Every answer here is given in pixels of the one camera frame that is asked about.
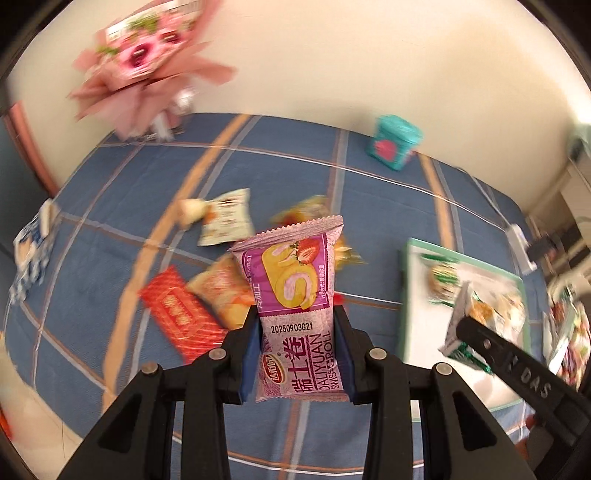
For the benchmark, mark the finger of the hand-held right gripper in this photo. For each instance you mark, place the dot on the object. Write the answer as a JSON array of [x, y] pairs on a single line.
[[512, 364]]

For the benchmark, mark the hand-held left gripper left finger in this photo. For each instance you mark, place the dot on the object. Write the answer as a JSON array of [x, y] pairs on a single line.
[[249, 355]]

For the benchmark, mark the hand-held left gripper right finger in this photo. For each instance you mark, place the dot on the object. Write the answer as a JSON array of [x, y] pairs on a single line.
[[345, 360]]

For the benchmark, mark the orange snack packet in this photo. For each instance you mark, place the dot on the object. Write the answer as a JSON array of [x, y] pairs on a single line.
[[221, 290]]

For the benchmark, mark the white tray with green rim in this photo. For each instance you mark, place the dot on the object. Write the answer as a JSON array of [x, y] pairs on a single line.
[[415, 323]]

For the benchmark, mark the purple cake roll packet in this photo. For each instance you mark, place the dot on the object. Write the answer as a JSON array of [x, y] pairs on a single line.
[[291, 286]]

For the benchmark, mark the red gold patterned packet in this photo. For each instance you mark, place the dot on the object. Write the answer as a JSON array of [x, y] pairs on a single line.
[[178, 309]]

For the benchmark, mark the clear bun packet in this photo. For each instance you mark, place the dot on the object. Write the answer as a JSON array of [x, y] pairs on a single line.
[[510, 304]]

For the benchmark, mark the pile of colourful snack packets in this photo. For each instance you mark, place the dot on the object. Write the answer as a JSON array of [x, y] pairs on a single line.
[[572, 337]]

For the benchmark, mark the green striped snack packet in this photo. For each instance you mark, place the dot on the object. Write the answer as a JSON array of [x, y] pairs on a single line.
[[443, 277]]

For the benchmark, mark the white power strip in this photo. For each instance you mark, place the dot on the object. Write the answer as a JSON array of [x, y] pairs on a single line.
[[521, 249]]

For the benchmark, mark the black plug adapter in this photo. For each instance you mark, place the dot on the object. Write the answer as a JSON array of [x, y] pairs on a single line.
[[542, 247]]

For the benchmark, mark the cream white snack packet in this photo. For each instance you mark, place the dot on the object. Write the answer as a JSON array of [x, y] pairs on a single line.
[[228, 217]]

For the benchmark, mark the yellow orange cake packet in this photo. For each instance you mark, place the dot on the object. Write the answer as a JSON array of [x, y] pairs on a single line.
[[302, 210]]

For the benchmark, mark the small cream wrapped snack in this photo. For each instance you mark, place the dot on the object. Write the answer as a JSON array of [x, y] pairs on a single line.
[[191, 210]]

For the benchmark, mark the white furniture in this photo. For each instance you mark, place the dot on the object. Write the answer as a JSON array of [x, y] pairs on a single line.
[[570, 207]]

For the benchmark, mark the blue plaid bedsheet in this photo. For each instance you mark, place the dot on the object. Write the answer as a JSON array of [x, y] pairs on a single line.
[[323, 175]]

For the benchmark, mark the teal box with pink heart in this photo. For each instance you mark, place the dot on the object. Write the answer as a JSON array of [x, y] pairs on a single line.
[[392, 143]]

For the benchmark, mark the blue white snack packet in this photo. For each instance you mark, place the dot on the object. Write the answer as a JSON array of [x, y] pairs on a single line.
[[32, 249]]

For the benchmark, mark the pink flower bouquet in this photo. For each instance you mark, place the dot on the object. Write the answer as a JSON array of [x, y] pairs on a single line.
[[138, 55]]

